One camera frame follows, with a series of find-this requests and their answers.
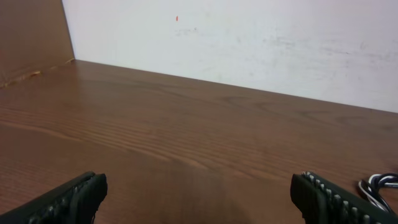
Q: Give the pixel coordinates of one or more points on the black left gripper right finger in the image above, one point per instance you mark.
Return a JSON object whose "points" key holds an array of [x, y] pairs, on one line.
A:
{"points": [[322, 201]]}

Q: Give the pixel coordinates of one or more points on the brown cardboard panel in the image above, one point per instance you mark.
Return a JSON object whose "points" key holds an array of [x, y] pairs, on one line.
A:
{"points": [[34, 38]]}

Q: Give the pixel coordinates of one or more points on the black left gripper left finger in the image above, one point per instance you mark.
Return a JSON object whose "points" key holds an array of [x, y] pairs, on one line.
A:
{"points": [[74, 202]]}

